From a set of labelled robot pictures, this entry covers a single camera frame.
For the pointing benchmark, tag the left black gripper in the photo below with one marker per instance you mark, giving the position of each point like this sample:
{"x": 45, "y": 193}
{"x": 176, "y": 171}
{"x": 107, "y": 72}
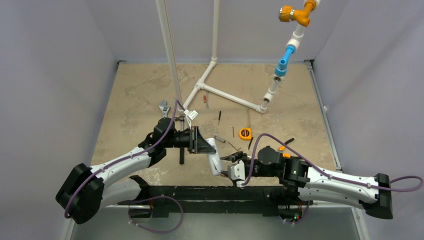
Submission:
{"x": 201, "y": 145}

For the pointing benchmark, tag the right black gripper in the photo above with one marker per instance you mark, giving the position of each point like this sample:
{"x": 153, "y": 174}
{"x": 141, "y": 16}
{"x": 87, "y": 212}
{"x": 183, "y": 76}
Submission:
{"x": 247, "y": 167}

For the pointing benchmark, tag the white remote control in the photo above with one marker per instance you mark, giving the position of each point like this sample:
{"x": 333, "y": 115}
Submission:
{"x": 214, "y": 158}

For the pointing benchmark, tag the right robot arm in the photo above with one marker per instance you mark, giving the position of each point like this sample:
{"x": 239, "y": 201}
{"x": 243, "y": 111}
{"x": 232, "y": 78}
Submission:
{"x": 315, "y": 184}

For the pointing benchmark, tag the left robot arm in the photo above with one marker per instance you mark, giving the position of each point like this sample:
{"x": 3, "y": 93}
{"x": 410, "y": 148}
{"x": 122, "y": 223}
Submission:
{"x": 82, "y": 192}

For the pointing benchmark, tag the silver transceiver module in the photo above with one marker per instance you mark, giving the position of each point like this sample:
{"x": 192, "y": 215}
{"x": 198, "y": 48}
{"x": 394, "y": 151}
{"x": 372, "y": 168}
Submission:
{"x": 219, "y": 138}

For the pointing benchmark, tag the small black pen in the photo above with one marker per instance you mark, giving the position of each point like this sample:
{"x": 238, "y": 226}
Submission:
{"x": 250, "y": 143}

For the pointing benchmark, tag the yellow tape measure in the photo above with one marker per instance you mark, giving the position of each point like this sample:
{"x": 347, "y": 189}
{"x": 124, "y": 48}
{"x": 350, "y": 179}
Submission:
{"x": 245, "y": 134}

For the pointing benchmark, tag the small black screwdriver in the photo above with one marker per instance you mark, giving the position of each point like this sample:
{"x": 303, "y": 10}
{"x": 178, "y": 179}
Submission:
{"x": 219, "y": 117}

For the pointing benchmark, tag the red adjustable wrench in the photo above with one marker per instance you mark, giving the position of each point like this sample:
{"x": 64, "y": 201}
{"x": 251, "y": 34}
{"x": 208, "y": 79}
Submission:
{"x": 164, "y": 108}

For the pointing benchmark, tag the blue pipe fitting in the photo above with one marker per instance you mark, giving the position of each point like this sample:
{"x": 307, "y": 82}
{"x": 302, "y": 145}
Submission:
{"x": 282, "y": 66}

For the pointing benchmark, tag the orange pipe valve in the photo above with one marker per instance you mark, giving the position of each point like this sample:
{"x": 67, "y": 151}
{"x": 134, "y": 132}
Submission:
{"x": 302, "y": 16}

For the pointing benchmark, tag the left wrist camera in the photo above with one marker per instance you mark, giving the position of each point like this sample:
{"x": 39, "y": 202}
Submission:
{"x": 189, "y": 115}

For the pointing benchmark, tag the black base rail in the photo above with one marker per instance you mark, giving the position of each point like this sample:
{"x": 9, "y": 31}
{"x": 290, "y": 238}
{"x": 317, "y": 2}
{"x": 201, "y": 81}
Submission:
{"x": 268, "y": 201}

